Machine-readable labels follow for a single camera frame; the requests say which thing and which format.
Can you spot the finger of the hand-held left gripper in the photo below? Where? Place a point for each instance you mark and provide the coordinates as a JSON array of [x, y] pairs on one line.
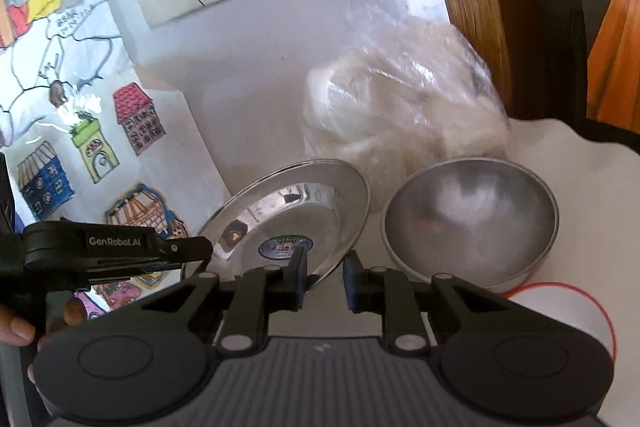
[[190, 249]]

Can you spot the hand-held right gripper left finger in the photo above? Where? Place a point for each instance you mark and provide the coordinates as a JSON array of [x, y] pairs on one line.
[[300, 279]]

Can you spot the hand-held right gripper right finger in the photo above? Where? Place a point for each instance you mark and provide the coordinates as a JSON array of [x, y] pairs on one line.
[[352, 282]]

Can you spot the steel plate with blue label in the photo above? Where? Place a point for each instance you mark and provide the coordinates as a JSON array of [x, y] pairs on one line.
[[300, 212]]

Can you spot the white bowl with red rim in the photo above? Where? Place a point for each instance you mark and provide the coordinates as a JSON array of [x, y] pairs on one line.
[[560, 307]]

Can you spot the person's left hand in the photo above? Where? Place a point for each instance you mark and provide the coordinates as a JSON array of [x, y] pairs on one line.
[[15, 332]]

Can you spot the coloured houses drawing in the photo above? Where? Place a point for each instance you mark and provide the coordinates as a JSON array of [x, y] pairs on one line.
[[100, 157]]

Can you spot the plastic bag of white rolls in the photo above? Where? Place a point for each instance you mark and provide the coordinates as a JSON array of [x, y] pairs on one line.
[[400, 107]]

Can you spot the coloured cartoon figures drawing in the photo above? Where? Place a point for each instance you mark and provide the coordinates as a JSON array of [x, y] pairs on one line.
[[55, 22]]

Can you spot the printed white mat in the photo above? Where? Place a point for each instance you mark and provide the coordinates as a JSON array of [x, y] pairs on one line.
[[580, 167]]

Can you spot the painting of orange dress figure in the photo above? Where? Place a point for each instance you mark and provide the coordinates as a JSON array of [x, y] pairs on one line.
[[617, 67]]

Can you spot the black picture frame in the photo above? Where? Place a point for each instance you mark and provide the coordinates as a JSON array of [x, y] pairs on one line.
[[555, 7]]

